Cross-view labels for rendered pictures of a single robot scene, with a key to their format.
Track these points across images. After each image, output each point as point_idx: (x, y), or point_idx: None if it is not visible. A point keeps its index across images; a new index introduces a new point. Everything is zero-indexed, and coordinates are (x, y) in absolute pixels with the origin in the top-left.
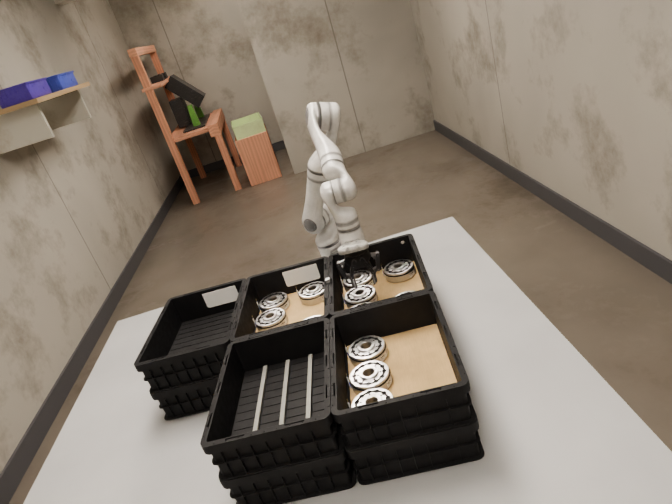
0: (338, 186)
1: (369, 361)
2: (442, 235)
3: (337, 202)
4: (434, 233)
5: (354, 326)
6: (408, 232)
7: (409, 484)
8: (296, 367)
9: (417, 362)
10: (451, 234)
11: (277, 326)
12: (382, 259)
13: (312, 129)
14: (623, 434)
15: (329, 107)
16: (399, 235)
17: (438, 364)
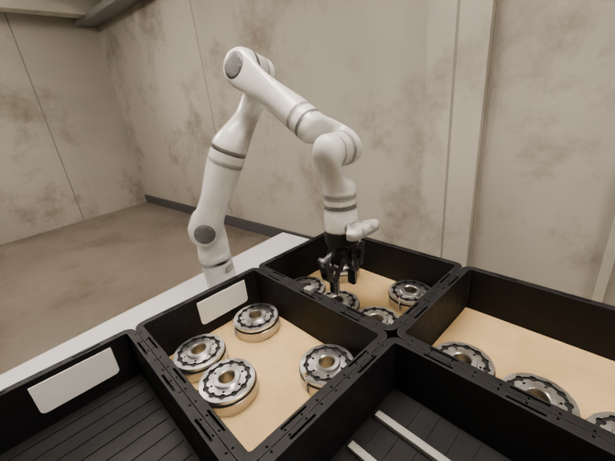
0: (349, 138)
1: (504, 380)
2: (293, 246)
3: (344, 164)
4: (283, 246)
5: (417, 338)
6: (253, 250)
7: None
8: (377, 450)
9: (529, 356)
10: (300, 243)
11: (253, 390)
12: (311, 262)
13: (258, 75)
14: None
15: (264, 58)
16: (246, 253)
17: (554, 348)
